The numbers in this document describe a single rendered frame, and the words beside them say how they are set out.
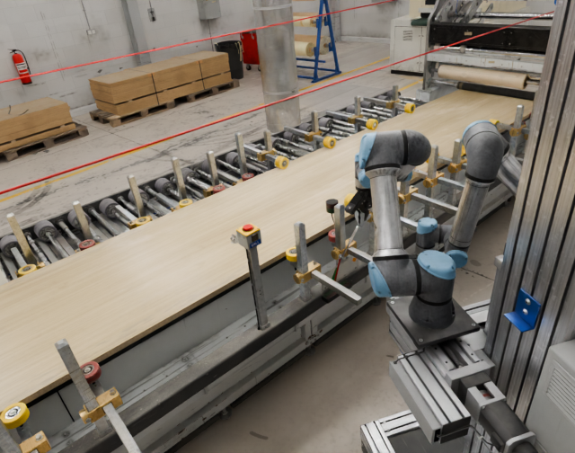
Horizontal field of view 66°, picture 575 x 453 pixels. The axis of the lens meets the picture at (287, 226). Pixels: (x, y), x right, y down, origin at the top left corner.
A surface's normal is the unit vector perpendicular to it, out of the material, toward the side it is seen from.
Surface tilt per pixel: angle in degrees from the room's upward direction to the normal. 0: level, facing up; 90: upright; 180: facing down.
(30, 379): 0
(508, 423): 0
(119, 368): 90
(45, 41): 90
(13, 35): 90
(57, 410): 90
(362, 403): 0
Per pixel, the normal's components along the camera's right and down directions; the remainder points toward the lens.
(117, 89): 0.72, 0.31
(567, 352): -0.09, -0.85
